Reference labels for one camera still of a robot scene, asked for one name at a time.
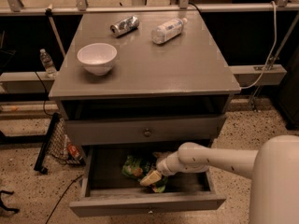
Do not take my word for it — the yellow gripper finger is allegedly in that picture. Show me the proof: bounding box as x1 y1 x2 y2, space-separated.
152 151 171 160
140 170 162 187

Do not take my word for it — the green rice chip bag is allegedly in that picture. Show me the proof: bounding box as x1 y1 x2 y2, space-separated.
121 155 168 193

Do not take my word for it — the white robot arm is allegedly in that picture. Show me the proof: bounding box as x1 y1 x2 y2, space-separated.
140 135 299 224

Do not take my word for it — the round drawer knob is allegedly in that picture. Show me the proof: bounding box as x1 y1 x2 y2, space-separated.
143 129 152 137

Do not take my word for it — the closed grey upper drawer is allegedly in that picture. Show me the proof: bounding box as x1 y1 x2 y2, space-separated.
66 115 226 146

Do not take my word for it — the open grey middle drawer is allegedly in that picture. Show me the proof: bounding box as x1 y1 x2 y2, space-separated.
70 142 226 217

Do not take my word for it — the grey wooden drawer cabinet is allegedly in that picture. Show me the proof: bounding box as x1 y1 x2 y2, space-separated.
48 10 242 156

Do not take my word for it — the orange packet in basket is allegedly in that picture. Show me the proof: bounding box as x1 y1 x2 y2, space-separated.
67 144 81 161

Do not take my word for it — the white bowl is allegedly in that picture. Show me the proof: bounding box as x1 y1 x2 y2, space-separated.
77 43 118 76

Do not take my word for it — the clear plastic bottle on cabinet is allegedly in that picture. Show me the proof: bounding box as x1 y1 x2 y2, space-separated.
151 18 188 45

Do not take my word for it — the silver drink can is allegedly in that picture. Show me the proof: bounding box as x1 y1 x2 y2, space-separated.
110 15 139 37

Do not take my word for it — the clear water bottle on ledge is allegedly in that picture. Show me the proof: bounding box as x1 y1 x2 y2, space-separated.
39 49 57 78

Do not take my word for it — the black object at left floor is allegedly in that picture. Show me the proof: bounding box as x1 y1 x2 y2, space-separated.
0 189 21 215

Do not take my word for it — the wooden stick with black tape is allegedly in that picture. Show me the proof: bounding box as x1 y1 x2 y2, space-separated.
45 4 65 57

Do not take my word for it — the black cable on floor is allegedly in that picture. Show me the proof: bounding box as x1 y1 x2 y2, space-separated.
45 174 85 224

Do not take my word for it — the black wire mesh basket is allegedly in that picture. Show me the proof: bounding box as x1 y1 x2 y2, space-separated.
34 113 85 174

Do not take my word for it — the white cable on right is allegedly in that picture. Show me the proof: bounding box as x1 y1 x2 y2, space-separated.
239 0 278 91

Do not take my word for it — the metal rail frame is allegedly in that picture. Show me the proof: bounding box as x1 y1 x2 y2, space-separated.
0 0 299 17

